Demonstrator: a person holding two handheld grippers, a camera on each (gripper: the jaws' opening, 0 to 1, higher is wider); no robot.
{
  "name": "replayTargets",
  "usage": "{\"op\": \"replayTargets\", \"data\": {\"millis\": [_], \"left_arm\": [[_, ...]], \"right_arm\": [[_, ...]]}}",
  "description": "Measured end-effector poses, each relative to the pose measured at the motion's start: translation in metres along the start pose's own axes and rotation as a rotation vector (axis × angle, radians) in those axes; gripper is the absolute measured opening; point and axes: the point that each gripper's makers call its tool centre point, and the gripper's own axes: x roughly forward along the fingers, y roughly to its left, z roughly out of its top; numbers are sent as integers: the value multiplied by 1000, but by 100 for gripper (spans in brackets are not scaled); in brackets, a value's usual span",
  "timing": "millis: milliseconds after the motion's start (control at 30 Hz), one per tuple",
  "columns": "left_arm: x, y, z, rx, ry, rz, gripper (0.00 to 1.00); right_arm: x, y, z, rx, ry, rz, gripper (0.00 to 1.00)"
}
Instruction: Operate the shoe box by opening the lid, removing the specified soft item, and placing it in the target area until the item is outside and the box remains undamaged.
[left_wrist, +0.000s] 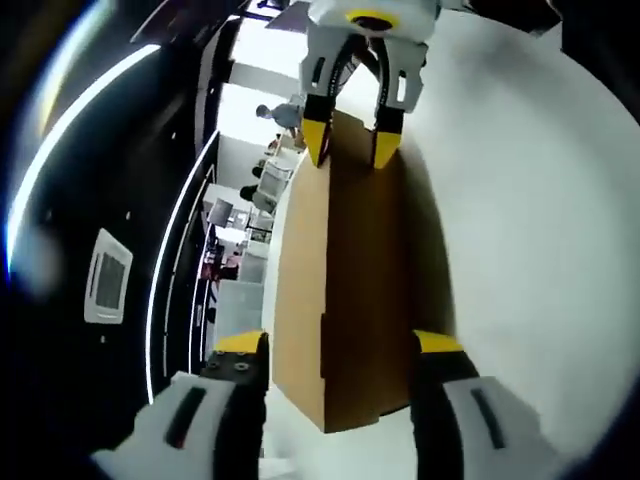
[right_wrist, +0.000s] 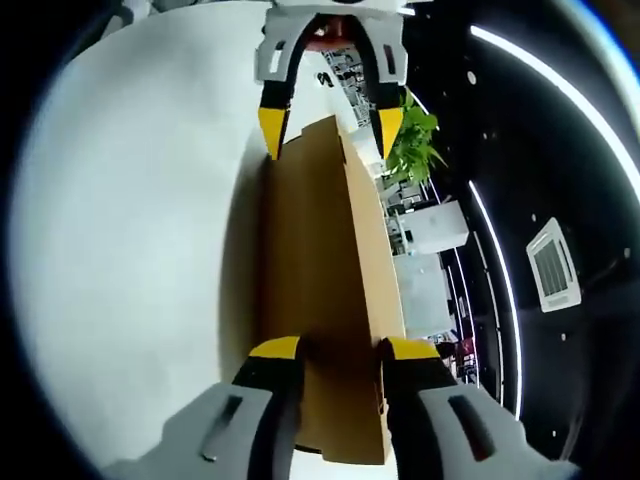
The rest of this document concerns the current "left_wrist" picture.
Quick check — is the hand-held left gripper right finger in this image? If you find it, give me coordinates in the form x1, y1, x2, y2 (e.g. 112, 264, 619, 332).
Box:
410, 328, 566, 480

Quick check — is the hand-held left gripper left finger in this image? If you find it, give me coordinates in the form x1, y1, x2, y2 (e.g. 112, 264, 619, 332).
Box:
92, 329, 271, 480

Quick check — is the brown cardboard shoe box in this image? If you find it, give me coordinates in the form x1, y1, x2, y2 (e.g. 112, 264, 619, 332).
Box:
272, 110, 454, 434

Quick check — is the light grey desk partition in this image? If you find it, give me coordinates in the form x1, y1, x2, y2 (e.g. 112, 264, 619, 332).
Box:
218, 279, 265, 342

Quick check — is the ceiling air conditioner vent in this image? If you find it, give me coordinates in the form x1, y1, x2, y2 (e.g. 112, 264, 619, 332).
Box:
83, 228, 134, 324

